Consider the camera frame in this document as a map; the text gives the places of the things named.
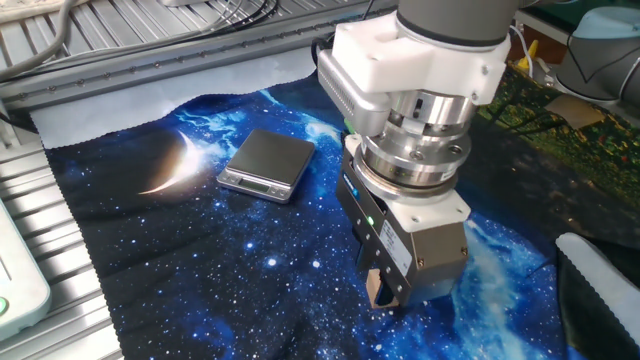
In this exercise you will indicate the grey Schunk gripper body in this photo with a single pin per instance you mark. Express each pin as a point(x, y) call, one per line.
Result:
point(435, 260)

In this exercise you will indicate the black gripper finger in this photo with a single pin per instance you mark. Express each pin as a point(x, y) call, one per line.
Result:
point(362, 252)
point(384, 295)

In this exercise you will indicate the small wooden block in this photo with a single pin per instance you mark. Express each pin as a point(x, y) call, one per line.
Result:
point(371, 287)

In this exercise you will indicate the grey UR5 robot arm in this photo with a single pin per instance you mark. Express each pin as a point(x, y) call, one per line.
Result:
point(450, 20)

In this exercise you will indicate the silver digital pocket scale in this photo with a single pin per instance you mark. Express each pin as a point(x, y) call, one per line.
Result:
point(270, 160)

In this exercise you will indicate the white gripper adapter plate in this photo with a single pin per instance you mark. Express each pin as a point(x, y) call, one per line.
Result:
point(435, 212)

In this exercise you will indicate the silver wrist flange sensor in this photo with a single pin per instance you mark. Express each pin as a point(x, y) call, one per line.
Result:
point(415, 150)

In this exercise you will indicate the galaxy print cloth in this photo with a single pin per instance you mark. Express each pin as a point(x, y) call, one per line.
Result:
point(225, 260)

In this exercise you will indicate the brown paper patch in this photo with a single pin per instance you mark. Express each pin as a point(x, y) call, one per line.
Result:
point(575, 111)

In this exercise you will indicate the yellow plastic object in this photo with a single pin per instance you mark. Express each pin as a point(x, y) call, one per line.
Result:
point(527, 59)

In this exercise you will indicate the white teach pendant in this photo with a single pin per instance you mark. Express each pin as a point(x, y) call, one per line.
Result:
point(20, 290)

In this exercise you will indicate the silver ribbed wrist camera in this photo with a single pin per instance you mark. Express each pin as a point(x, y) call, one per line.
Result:
point(350, 95)

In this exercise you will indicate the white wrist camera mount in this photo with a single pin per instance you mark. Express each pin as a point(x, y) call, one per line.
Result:
point(400, 60)

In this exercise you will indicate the aluminium profile rail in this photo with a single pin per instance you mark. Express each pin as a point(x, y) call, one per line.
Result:
point(150, 70)

